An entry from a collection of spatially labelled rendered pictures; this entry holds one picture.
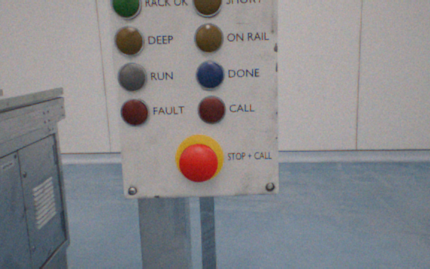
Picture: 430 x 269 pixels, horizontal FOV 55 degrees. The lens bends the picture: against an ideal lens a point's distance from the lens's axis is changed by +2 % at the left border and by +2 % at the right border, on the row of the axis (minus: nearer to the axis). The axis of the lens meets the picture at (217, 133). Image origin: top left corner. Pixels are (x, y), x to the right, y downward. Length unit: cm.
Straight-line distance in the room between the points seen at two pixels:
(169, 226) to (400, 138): 363
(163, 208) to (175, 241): 5
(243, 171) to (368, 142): 358
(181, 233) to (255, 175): 14
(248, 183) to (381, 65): 352
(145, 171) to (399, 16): 363
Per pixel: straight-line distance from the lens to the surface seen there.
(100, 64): 407
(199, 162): 41
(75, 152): 430
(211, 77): 41
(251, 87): 42
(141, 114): 42
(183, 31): 42
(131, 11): 42
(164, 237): 54
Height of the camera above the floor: 102
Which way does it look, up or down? 11 degrees down
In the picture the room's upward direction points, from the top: 2 degrees counter-clockwise
